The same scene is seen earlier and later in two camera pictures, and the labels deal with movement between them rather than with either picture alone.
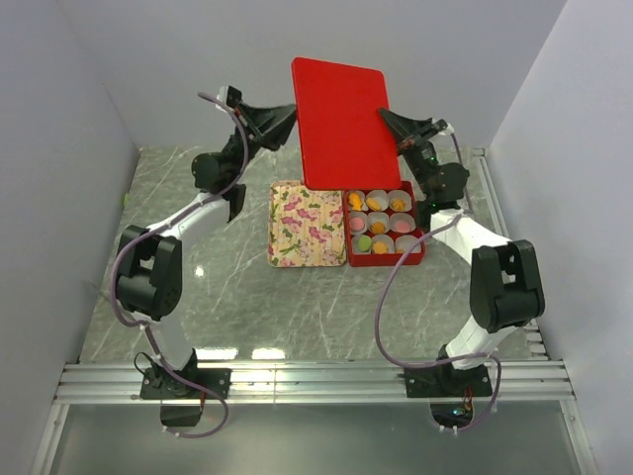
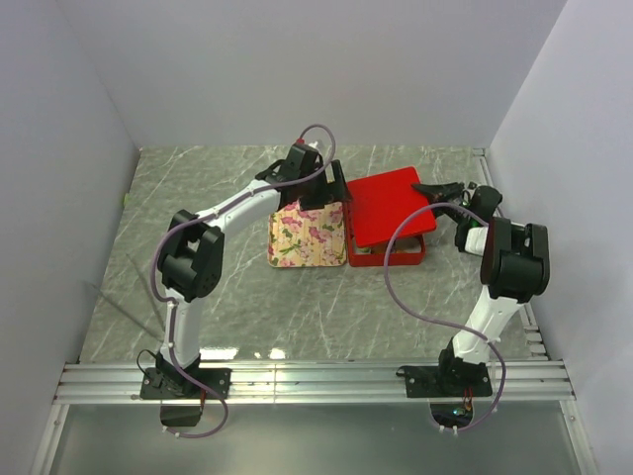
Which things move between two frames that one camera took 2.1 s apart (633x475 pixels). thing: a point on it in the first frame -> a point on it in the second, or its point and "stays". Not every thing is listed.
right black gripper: (411, 135) -> (442, 190)
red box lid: (346, 142) -> (380, 203)
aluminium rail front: (372, 384) stays
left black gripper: (272, 127) -> (331, 193)
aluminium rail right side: (502, 233) stays
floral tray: (307, 228) stays
